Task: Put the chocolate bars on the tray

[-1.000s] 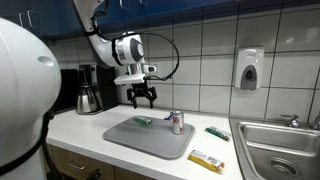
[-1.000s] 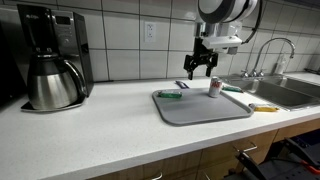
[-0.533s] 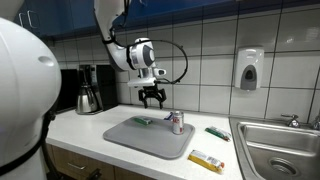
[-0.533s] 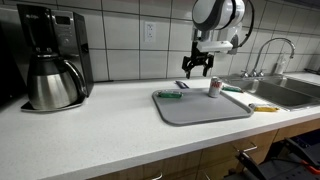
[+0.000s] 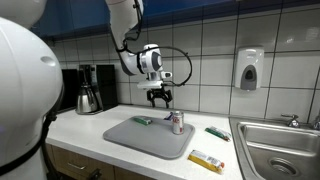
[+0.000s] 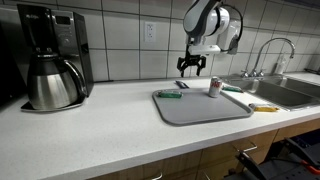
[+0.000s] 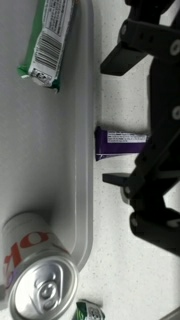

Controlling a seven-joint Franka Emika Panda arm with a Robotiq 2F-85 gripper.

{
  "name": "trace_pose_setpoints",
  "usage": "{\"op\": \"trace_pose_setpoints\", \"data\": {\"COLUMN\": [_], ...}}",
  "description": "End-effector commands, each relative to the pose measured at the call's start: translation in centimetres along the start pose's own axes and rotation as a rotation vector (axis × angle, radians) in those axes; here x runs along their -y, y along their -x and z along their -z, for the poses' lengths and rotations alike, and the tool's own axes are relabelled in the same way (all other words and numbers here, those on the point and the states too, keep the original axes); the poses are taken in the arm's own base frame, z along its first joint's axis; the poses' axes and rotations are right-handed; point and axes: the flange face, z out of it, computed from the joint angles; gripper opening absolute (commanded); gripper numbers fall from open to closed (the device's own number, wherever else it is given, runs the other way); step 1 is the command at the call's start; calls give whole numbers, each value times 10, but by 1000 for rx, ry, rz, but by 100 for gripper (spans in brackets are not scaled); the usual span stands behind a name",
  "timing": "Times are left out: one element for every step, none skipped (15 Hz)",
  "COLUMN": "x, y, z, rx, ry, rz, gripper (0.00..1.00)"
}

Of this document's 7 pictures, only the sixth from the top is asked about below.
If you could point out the steel coffee carafe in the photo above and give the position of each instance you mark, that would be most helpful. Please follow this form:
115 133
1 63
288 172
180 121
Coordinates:
51 86

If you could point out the white wall outlet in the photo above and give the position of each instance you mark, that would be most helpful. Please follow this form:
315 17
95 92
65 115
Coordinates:
150 32

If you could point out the black coffee maker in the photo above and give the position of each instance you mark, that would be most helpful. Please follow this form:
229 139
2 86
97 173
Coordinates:
71 30

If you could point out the black microwave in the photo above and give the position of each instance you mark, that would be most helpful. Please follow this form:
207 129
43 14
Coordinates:
10 66

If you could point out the black stand with orange part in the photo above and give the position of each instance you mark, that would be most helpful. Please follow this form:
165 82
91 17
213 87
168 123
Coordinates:
266 166

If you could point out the yellow chocolate bar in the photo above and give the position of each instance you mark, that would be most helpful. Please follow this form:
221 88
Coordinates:
265 108

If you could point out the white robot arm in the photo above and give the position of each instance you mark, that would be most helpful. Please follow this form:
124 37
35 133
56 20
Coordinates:
203 20

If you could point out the purple chocolate bar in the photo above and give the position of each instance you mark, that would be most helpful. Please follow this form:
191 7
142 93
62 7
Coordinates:
182 84

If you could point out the grey plastic tray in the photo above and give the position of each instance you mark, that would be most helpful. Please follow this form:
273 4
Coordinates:
200 108

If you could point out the red and white soda can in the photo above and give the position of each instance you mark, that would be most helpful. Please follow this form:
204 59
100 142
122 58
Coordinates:
215 87

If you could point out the stainless steel sink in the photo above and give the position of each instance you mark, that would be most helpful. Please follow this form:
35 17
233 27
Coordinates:
283 93

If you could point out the green and white chocolate bar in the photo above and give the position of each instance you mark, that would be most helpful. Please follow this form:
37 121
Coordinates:
231 88

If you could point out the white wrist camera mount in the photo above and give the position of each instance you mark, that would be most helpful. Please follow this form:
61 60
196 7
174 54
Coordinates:
203 50

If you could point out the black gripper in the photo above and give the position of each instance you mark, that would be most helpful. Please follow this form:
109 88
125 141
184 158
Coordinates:
192 60

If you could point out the white wall soap dispenser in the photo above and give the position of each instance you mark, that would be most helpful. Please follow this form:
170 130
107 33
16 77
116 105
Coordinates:
233 33

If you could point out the clear soap bottle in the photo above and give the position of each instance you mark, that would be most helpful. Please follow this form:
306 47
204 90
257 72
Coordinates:
280 65

